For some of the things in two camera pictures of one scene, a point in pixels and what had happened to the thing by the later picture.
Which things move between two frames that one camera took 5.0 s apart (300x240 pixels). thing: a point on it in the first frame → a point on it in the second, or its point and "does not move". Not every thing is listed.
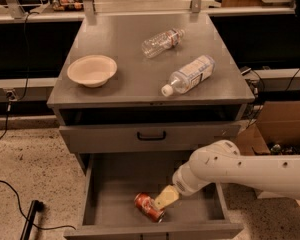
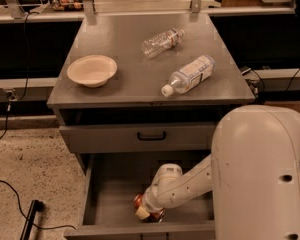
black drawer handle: [152, 138] does not move
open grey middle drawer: [112, 180] does not move
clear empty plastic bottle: [158, 42] does not move
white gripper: [183, 181] → [152, 201]
